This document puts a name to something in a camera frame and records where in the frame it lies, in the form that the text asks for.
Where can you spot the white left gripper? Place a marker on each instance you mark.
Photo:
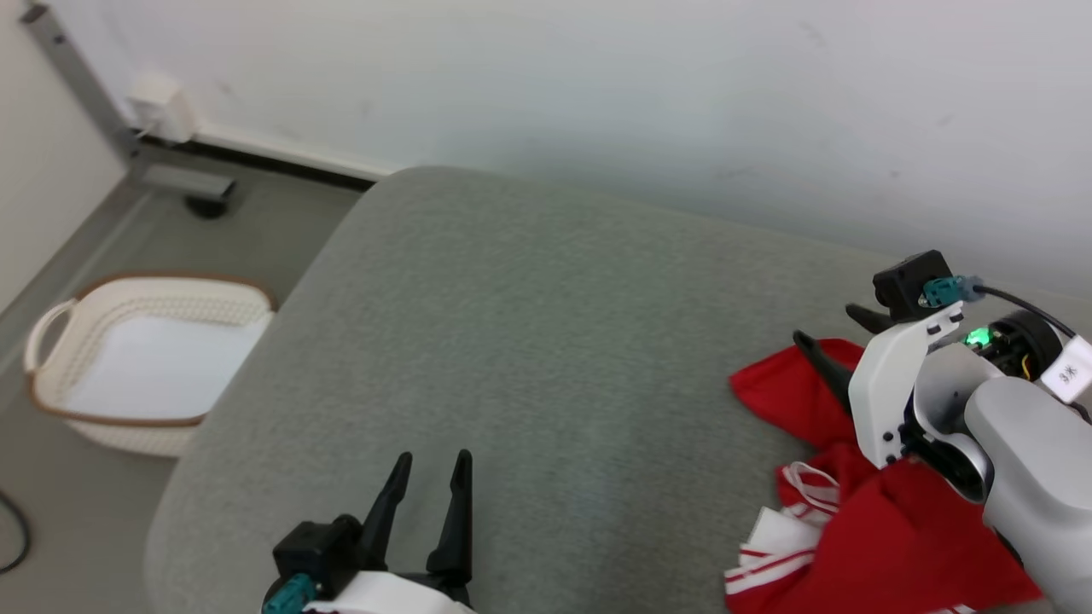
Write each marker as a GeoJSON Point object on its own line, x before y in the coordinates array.
{"type": "Point", "coordinates": [384, 597]}

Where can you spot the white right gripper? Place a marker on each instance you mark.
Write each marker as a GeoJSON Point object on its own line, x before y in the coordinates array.
{"type": "Point", "coordinates": [883, 392]}

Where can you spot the red basketball jersey white trim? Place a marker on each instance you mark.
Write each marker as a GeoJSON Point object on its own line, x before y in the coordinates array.
{"type": "Point", "coordinates": [896, 546]}

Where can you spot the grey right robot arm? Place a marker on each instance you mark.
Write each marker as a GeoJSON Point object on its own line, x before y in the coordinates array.
{"type": "Point", "coordinates": [1032, 452]}

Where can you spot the grey fabric sofa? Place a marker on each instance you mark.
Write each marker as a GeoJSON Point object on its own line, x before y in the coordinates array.
{"type": "Point", "coordinates": [529, 341]}

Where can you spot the white woven laundry basket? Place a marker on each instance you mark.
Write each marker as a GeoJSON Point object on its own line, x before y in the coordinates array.
{"type": "Point", "coordinates": [153, 375]}

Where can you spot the white and black skirting board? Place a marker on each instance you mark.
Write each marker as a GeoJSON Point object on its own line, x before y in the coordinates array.
{"type": "Point", "coordinates": [281, 166]}

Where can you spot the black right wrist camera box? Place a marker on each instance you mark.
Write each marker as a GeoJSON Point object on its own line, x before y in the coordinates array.
{"type": "Point", "coordinates": [904, 286]}

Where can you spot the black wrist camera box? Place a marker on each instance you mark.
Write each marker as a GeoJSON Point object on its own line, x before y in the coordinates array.
{"type": "Point", "coordinates": [904, 286]}
{"type": "Point", "coordinates": [320, 550]}

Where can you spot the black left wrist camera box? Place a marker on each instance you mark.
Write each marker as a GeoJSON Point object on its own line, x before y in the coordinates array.
{"type": "Point", "coordinates": [320, 550]}

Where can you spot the white wall adapter box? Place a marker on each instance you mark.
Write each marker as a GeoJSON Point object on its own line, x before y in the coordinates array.
{"type": "Point", "coordinates": [162, 107]}

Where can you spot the grey metal frame leg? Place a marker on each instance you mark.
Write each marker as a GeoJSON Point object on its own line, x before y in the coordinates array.
{"type": "Point", "coordinates": [81, 81]}

